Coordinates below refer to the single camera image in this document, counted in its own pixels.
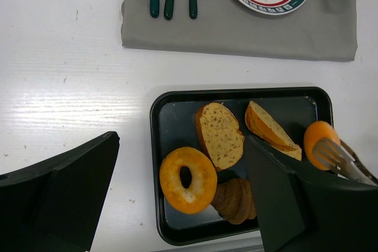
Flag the brown chocolate croissant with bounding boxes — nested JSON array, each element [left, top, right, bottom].
[[211, 178, 257, 225]]

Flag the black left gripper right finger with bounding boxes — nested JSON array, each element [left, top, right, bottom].
[[246, 135, 377, 251]]

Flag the orange glazed donut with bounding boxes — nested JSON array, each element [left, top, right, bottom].
[[159, 146, 217, 214]]

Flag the bread slice upper wedge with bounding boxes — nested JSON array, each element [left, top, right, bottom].
[[245, 101, 302, 161]]

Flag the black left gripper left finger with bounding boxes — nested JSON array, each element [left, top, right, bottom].
[[1, 132, 119, 251]]

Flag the metal serving tongs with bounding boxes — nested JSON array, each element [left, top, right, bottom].
[[312, 138, 377, 186]]

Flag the orange round bun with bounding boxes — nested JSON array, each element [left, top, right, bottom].
[[304, 121, 341, 171]]

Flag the black baking tray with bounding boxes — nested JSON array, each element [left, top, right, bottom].
[[150, 86, 333, 246]]

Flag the grey cloth placemat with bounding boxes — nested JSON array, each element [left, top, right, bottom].
[[121, 0, 357, 61]]

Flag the bread slice left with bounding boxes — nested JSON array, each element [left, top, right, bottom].
[[195, 102, 245, 171]]

